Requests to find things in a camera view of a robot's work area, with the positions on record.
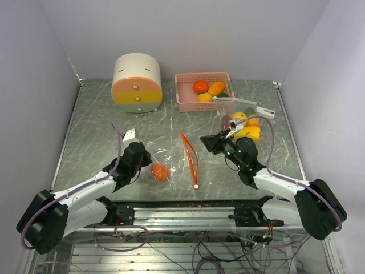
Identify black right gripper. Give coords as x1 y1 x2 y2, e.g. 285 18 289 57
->
201 129 244 169

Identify fake red orange tomato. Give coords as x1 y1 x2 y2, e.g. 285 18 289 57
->
151 163 169 182

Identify clear white-slider zip bag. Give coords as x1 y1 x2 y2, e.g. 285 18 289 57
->
213 97 262 143

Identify clear red-zip bag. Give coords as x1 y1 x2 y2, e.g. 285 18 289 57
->
147 132 200 191

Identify fake yellow peach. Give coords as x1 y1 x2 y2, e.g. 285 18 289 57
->
197 92 213 103

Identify fake dark green avocado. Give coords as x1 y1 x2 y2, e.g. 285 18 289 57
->
217 92 229 98

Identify fake yellow orange mango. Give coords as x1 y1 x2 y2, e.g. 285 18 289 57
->
208 82 225 97

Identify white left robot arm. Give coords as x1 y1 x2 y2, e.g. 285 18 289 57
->
16 142 152 254

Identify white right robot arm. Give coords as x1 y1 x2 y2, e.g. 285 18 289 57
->
200 131 347 240

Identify fake yellow lemon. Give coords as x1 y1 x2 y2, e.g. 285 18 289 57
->
231 112 247 120

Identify fake yellow bell pepper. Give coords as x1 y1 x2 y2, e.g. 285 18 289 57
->
233 126 261 143

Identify fake green orange mango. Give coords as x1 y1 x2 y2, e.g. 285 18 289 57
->
244 107 260 127

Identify pink perforated plastic basket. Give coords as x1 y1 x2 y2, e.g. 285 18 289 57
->
175 72 235 112

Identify round pastel mini drawer cabinet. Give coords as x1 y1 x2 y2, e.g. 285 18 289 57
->
111 53 163 114

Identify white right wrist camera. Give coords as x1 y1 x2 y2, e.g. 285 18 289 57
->
226 119 244 139

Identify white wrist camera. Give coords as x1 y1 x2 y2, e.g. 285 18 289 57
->
123 128 136 143
226 119 244 139

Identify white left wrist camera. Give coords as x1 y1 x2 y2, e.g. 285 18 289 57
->
123 128 136 143

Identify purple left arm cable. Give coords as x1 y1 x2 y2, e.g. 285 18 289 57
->
20 121 126 251

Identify aluminium rail frame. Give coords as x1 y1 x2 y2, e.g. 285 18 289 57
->
26 196 343 273

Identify tangled floor cables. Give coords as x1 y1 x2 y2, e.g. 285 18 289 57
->
94 222 309 274

